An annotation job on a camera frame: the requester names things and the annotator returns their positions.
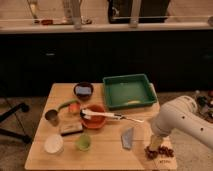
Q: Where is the dark brown bowl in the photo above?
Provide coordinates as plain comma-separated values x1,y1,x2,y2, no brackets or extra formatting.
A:
73,82,94,101

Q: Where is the small grey-blue towel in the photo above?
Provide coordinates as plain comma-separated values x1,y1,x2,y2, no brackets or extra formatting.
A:
121,127,134,150

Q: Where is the white paper cup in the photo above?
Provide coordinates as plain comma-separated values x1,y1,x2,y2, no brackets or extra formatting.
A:
44,134,63,154

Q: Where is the green plastic cup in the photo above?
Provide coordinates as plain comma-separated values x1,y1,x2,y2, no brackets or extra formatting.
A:
76,134,91,151

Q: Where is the dark rectangular eraser block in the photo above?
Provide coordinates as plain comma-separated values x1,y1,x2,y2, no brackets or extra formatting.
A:
60,121,83,136

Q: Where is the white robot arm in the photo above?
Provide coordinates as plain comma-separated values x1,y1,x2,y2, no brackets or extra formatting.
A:
149,96,213,151

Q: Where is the metal measuring cup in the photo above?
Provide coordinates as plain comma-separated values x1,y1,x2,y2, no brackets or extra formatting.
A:
45,109,59,126

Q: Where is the black chair base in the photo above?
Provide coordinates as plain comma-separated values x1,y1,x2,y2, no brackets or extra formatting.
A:
0,96,33,145

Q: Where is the orange bowl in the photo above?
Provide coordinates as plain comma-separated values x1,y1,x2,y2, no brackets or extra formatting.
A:
80,105,106,129

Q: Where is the green-handled orange toy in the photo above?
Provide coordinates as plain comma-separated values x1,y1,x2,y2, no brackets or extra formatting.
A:
57,99,80,114

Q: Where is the green plastic tray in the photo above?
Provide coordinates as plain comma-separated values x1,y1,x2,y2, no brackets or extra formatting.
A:
103,74,157,110

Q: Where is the bunch of red grapes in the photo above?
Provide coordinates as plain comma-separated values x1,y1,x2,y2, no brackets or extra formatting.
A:
144,146,174,160

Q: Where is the blue sponge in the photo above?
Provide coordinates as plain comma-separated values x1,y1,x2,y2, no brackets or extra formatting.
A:
76,86,91,95

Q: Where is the small red dish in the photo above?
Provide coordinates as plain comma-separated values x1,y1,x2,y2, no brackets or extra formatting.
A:
41,19,53,25

